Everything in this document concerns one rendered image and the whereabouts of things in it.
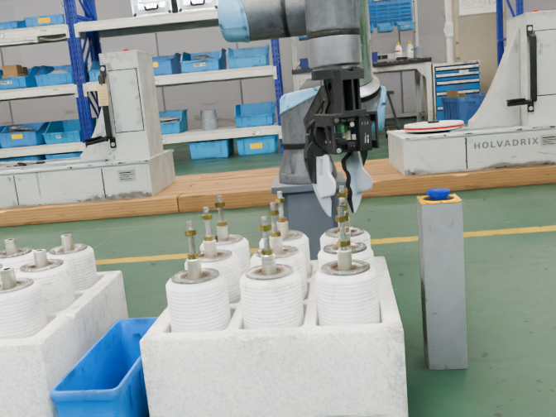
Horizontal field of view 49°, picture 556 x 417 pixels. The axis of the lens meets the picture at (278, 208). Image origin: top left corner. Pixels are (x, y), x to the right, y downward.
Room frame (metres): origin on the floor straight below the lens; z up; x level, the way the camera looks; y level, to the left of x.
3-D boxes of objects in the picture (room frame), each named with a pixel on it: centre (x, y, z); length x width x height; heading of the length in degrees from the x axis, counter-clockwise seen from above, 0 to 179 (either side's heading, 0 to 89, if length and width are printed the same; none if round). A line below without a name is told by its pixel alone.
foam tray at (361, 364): (1.03, 0.01, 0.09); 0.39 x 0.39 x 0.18; 83
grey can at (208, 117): (5.82, 0.57, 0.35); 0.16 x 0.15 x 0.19; 87
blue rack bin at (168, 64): (5.92, 1.01, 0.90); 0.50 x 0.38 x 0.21; 177
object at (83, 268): (1.20, 0.43, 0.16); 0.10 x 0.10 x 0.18
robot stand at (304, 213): (1.55, -0.08, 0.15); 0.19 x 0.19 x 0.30; 87
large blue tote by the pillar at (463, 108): (5.41, -1.79, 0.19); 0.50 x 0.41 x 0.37; 1
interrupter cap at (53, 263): (1.08, 0.44, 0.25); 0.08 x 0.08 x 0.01
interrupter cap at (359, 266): (0.90, -0.09, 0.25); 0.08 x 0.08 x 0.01
